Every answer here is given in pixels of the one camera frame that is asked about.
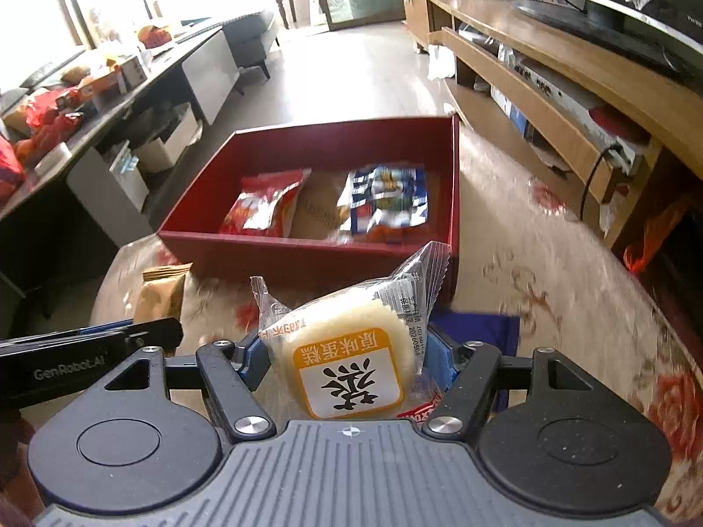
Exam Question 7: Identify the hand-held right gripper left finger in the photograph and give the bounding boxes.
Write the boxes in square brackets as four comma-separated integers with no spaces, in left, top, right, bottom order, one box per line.
[82,334,278,445]

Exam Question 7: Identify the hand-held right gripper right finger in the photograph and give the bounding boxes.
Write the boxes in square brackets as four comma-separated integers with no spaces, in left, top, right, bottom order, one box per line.
[422,324,617,444]

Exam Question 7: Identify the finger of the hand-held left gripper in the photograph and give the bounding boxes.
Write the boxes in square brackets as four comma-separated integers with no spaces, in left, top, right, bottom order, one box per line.
[0,325,129,353]
[124,317,185,356]

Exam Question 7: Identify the purple packet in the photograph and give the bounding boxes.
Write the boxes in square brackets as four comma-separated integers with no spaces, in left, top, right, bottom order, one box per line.
[428,310,522,414]

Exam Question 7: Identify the clear-wrapped steamed cake packet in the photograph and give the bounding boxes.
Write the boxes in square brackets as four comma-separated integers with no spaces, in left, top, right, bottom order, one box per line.
[250,240,452,425]

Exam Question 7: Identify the blue snack packet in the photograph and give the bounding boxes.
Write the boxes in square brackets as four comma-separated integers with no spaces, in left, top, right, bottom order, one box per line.
[328,163,430,246]

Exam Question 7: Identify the brown paper snack packet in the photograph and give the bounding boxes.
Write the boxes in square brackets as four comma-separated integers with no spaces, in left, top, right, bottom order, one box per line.
[134,262,194,326]
[288,172,353,241]

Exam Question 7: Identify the red cardboard box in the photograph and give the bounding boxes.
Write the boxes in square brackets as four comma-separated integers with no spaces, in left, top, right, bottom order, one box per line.
[156,115,461,307]

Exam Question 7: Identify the floral tablecloth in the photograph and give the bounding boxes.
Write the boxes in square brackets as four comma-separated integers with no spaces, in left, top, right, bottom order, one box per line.
[91,126,703,525]

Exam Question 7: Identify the white storage bin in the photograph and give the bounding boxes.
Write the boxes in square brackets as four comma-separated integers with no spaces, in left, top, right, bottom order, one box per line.
[133,103,202,175]
[106,141,153,210]

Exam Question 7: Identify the dark side table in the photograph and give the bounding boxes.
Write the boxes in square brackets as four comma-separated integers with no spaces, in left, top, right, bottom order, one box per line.
[0,23,243,338]

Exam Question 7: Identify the orange plastic bag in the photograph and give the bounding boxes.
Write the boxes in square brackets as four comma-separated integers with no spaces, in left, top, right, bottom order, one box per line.
[622,196,689,274]

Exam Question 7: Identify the blue white box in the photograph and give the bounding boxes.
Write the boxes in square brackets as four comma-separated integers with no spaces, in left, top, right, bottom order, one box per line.
[490,84,535,140]

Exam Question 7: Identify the small white box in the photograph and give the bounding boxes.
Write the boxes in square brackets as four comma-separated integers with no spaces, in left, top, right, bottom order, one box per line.
[117,56,153,90]

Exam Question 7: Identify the white media player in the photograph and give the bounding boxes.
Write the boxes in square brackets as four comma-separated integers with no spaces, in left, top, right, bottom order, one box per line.
[515,56,650,170]

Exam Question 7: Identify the dark red round object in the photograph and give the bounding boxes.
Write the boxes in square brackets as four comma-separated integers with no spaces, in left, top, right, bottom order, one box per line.
[589,106,650,142]

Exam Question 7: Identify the white paper on floor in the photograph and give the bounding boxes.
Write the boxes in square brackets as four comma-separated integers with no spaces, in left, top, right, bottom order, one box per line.
[426,43,458,81]

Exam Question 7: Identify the grey sofa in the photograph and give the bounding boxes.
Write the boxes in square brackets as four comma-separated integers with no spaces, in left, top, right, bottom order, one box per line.
[221,7,282,81]

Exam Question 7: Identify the wooden television cabinet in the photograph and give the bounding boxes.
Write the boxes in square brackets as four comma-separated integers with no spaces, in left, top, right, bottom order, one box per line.
[402,0,703,256]

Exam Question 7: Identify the television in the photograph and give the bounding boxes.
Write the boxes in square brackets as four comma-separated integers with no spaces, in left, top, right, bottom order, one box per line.
[490,0,703,76]

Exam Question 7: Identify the black power cable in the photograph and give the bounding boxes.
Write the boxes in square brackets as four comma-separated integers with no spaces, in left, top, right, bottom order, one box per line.
[578,141,623,221]

